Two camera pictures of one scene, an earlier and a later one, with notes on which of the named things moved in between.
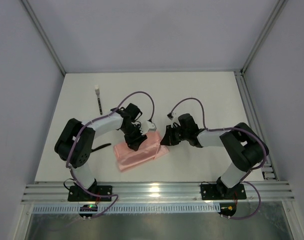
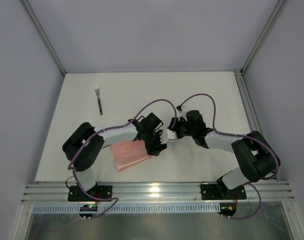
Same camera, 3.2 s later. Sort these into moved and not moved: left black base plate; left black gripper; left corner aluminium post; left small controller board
Moved: left black gripper
Not moved: left black base plate; left small controller board; left corner aluminium post
